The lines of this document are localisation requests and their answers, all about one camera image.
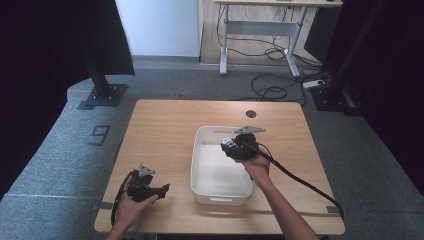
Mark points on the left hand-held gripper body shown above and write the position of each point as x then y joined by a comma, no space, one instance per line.
141,186

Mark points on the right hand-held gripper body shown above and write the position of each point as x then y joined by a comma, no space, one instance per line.
245,148

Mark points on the white toy car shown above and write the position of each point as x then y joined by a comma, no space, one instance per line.
228,142

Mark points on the white plastic bin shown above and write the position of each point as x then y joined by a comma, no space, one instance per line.
216,176

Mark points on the person's right hand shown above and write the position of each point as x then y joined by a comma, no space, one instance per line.
258,168

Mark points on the person's left hand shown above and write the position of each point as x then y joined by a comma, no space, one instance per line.
131,211

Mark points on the grey tape strip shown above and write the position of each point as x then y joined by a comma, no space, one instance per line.
332,209
105,205

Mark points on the white power strip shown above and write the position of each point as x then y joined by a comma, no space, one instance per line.
313,84

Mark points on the black metal stand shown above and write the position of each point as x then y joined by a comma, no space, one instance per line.
103,90
336,93

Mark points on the white partition panel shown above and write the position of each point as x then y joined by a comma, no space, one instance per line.
160,26

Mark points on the black curtain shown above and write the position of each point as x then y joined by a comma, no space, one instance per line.
50,66
393,83

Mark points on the white metal frame desk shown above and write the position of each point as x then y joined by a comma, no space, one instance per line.
263,28

